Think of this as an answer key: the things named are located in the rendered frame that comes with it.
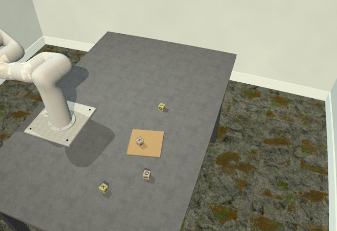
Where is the wooden letter block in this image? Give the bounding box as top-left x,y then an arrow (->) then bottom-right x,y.
136,137 -> 144,147
143,170 -> 151,180
158,103 -> 166,111
99,183 -> 109,194

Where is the tan flat mat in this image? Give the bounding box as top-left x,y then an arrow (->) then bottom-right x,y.
127,129 -> 164,157

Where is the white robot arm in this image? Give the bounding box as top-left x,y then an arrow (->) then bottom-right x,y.
0,29 -> 76,132

